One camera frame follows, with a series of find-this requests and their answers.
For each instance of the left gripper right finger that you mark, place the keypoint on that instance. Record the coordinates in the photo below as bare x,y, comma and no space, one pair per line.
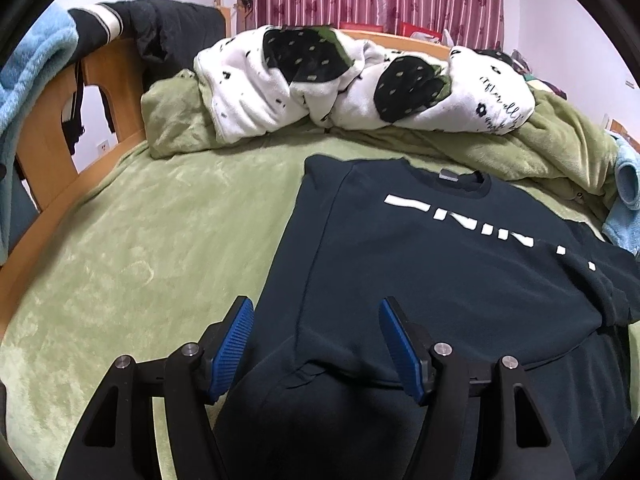
482,419

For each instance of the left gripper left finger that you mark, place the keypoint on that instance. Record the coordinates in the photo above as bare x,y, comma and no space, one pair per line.
115,437

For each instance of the black sweatshirt with white print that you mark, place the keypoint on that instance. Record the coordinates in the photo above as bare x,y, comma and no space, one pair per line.
482,265

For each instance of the green fleece bed sheet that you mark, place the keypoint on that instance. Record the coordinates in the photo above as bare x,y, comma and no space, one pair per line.
156,252

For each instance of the light blue fleece garment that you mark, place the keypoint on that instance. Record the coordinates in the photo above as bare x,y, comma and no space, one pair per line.
622,227

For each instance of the green fleece blanket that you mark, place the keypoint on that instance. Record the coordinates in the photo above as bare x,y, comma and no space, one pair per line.
559,148

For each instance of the white quilt with black strawberries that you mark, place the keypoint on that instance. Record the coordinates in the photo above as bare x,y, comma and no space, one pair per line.
266,79

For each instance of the light blue towel on footboard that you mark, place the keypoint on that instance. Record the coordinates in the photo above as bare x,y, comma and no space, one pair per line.
40,55

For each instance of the black jacket on footboard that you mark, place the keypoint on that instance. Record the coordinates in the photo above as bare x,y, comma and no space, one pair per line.
167,35

